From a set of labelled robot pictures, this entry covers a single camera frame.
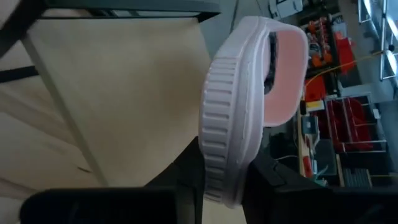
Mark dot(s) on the white device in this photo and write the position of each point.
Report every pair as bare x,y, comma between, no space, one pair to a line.
286,7

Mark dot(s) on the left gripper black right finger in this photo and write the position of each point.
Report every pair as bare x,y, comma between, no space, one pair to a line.
311,208

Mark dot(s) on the black aluminium rig frame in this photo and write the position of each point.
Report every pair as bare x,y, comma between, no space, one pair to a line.
124,6

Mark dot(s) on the red box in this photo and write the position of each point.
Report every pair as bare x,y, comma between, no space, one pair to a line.
314,90

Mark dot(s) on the pink rubber slide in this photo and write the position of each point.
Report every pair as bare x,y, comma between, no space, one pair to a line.
230,109

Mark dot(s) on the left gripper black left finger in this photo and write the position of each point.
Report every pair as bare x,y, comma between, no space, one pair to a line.
124,208

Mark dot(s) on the wooden shelf with black frame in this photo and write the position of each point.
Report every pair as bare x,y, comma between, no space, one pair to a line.
12,34

